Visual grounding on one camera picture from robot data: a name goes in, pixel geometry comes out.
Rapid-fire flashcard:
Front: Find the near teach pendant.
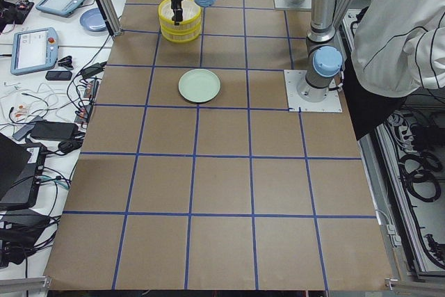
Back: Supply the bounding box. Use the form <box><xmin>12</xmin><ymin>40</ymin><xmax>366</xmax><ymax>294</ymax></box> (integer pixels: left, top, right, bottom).
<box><xmin>10</xmin><ymin>27</ymin><xmax>58</xmax><ymax>76</ymax></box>

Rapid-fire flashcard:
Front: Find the person in white jacket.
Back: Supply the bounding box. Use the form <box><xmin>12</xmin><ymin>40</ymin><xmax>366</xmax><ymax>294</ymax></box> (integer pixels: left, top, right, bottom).
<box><xmin>343</xmin><ymin>0</ymin><xmax>444</xmax><ymax>139</ymax></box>

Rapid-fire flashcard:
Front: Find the light green plate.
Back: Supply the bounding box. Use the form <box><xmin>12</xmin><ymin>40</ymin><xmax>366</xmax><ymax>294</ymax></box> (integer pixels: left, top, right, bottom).
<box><xmin>178</xmin><ymin>69</ymin><xmax>220</xmax><ymax>104</ymax></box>

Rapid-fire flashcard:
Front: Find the black laptop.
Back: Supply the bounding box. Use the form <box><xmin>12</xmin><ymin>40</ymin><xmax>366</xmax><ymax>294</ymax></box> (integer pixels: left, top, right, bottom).
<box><xmin>1</xmin><ymin>135</ymin><xmax>47</xmax><ymax>211</ymax></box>

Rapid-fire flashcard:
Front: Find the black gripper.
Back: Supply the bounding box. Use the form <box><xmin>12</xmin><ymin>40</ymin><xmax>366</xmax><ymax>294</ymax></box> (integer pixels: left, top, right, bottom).
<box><xmin>171</xmin><ymin>0</ymin><xmax>183</xmax><ymax>26</ymax></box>

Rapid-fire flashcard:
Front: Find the blue plate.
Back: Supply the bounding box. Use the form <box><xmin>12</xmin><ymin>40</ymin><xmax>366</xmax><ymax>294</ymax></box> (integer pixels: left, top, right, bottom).
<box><xmin>79</xmin><ymin>8</ymin><xmax>107</xmax><ymax>32</ymax></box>

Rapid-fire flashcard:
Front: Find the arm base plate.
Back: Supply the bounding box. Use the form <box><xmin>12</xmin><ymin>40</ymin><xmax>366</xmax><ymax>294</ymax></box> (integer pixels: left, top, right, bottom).
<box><xmin>284</xmin><ymin>70</ymin><xmax>343</xmax><ymax>113</ymax></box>
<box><xmin>274</xmin><ymin>0</ymin><xmax>312</xmax><ymax>12</ymax></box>

